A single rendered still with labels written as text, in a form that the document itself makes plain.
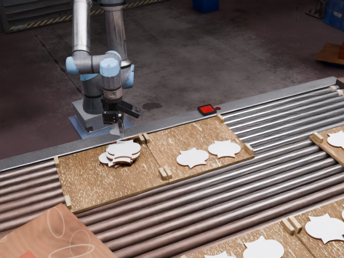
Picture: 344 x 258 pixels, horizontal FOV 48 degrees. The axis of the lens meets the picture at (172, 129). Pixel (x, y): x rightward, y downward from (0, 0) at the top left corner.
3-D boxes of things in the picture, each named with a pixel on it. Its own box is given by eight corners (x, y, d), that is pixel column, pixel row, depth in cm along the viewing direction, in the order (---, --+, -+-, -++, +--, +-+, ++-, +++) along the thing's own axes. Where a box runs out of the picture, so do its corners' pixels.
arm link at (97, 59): (93, 50, 162) (91, 61, 153) (120, 48, 163) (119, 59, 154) (96, 67, 167) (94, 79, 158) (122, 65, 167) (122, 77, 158)
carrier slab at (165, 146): (142, 138, 186) (141, 135, 185) (217, 118, 198) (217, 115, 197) (169, 184, 159) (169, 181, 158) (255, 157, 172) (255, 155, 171)
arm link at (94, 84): (84, 85, 201) (79, 61, 193) (110, 83, 202) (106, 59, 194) (81, 97, 191) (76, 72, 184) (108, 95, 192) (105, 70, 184)
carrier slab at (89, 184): (54, 162, 173) (53, 159, 172) (141, 138, 186) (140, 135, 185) (69, 216, 147) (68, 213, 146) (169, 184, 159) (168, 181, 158)
